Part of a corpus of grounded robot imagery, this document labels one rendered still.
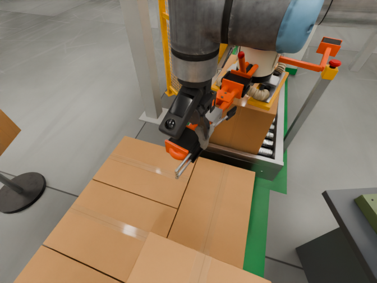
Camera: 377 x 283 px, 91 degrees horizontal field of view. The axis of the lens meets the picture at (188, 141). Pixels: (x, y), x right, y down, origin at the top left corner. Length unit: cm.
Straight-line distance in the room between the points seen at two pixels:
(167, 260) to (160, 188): 60
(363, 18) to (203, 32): 27
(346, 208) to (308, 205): 87
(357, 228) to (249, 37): 101
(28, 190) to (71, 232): 109
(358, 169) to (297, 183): 69
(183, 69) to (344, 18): 29
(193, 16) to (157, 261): 64
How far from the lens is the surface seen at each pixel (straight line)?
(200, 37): 34
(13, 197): 233
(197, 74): 36
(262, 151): 146
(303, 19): 31
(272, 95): 95
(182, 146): 49
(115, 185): 130
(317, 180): 223
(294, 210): 196
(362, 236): 117
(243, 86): 72
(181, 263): 68
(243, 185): 126
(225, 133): 128
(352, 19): 47
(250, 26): 31
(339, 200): 119
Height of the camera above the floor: 162
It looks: 50 degrees down
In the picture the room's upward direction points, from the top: straight up
